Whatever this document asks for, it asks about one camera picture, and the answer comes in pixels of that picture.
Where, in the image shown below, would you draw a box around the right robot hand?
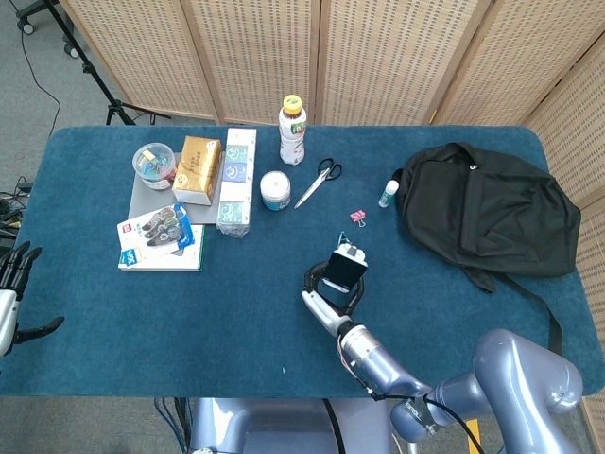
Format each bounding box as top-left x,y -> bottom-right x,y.
301,258 -> 368,338

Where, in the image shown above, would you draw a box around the white folding phone stand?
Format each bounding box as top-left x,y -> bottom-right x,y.
320,243 -> 369,295

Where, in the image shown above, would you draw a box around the black backpack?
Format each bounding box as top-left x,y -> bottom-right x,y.
394,141 -> 582,356

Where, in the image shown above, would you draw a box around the floor cable bundle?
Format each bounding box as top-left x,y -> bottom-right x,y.
0,175 -> 34,240

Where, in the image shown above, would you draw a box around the correction tape blister pack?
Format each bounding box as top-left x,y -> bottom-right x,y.
116,202 -> 196,266

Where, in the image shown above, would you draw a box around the long plastic wrapped tissue pack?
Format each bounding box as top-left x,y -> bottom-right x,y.
216,127 -> 258,237

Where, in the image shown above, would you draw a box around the grey notebook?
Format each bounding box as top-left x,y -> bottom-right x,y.
128,150 -> 223,227

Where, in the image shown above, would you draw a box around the blue tablecloth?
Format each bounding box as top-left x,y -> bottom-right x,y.
0,125 -> 592,398

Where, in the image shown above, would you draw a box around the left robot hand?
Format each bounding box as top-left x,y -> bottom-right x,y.
0,240 -> 65,358

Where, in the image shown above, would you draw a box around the black smartphone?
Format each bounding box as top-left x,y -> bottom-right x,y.
327,252 -> 369,290

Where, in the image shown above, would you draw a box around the black handled scissors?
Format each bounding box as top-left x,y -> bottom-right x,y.
293,157 -> 343,210

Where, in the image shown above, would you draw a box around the clear tub of clips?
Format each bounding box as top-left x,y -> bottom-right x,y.
131,143 -> 179,191

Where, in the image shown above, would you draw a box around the black wheeled base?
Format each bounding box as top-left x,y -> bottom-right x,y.
13,0 -> 82,61

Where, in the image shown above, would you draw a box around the golden tissue pack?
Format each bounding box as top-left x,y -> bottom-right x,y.
171,135 -> 223,207

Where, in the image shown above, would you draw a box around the white labelled drink bottle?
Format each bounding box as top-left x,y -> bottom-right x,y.
277,94 -> 307,166

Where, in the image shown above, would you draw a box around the woven wooden folding screen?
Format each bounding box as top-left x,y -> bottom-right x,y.
59,0 -> 605,427

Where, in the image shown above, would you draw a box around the white green glue stick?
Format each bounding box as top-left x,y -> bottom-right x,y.
377,179 -> 401,209

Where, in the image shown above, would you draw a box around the white lidded jar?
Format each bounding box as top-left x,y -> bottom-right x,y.
259,170 -> 292,212

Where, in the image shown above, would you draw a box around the grey blue robot torso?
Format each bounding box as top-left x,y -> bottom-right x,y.
188,396 -> 396,454

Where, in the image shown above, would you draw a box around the black tripod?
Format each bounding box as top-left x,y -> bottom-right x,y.
44,0 -> 172,127

